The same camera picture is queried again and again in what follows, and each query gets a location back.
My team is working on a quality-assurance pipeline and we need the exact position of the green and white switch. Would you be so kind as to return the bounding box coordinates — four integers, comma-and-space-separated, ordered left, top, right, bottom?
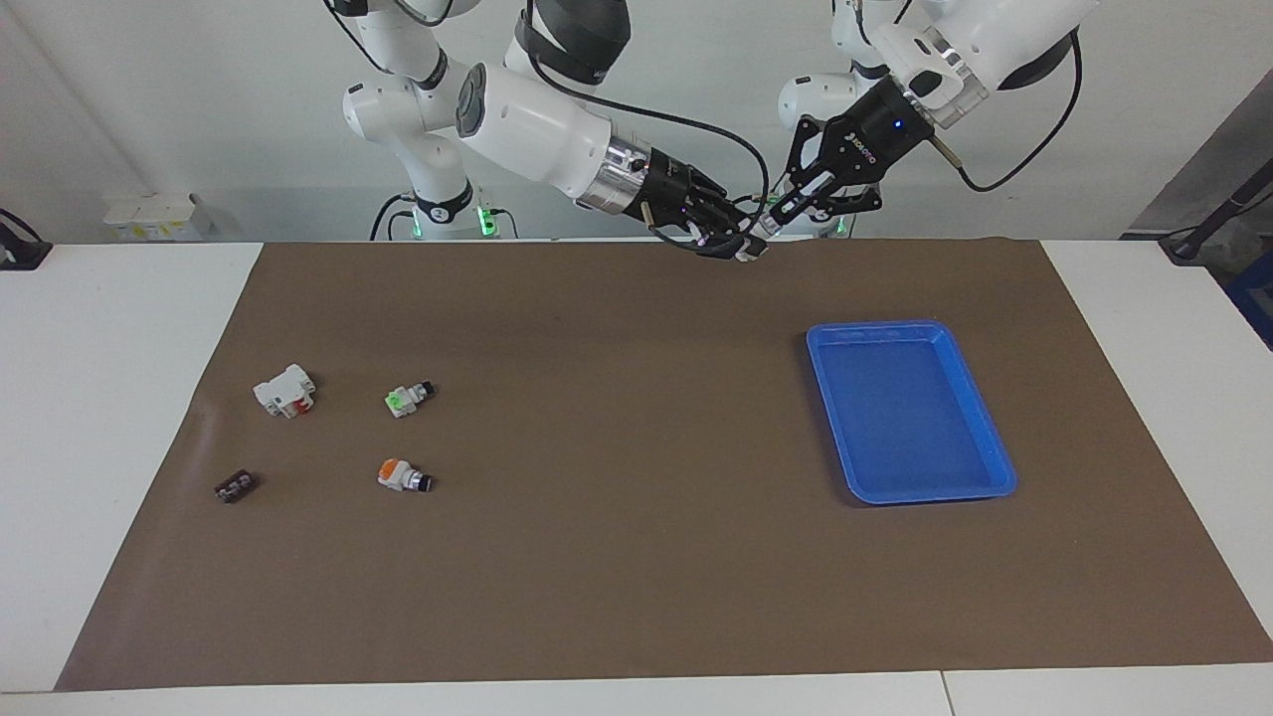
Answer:
384, 380, 437, 420

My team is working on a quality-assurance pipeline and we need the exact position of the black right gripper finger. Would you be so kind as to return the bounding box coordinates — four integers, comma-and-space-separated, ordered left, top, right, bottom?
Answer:
691, 171, 755, 228
661, 222, 767, 262

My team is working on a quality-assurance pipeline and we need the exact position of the black stand leg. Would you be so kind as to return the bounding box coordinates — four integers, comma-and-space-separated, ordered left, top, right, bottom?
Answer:
1159, 159, 1273, 263

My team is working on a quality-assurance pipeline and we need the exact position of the black right base cable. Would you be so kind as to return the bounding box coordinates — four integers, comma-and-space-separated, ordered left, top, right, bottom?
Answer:
370, 192, 421, 245

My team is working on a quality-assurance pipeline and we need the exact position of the black clamp mount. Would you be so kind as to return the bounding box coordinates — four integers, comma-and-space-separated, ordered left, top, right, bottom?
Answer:
0, 209, 53, 271

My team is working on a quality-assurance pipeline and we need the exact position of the brown table mat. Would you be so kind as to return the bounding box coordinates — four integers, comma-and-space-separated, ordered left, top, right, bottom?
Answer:
55, 237, 1273, 692

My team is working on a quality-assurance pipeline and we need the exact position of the white wall socket box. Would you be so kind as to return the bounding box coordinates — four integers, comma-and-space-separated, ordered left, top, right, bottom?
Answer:
103, 193, 216, 243

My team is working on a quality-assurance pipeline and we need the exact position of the blue plastic tray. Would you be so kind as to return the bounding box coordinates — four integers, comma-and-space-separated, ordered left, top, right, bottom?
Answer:
806, 319, 1018, 506

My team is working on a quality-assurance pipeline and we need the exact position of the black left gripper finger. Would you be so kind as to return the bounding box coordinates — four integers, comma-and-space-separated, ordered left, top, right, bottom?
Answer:
764, 169, 883, 238
786, 117, 831, 205

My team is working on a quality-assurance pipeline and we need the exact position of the white switch with red button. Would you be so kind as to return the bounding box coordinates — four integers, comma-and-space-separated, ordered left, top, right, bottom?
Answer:
253, 364, 318, 420

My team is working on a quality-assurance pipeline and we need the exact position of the blue crate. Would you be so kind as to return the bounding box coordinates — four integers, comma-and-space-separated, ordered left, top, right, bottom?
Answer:
1225, 254, 1273, 350

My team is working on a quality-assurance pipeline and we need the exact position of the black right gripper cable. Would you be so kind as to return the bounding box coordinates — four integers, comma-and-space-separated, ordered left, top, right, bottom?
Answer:
522, 0, 773, 250

